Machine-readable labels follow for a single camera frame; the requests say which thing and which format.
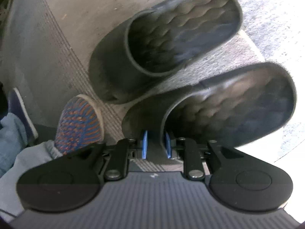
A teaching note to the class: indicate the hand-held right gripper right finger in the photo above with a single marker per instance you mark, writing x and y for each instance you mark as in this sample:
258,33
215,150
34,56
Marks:
168,145

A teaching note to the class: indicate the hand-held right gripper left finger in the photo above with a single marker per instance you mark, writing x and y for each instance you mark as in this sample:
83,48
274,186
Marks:
144,145

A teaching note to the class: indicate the black slide sandal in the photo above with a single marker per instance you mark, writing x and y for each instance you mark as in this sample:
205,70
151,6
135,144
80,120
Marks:
109,76
147,114

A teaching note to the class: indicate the blue orange patterned shoe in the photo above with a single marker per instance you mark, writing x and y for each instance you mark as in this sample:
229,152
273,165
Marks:
78,124

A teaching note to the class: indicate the grey ribbed floor mat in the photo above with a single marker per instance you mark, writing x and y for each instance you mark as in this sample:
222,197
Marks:
71,64

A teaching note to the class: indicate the navy white-edged shoe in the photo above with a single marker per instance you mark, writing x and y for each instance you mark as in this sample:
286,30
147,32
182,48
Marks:
17,107

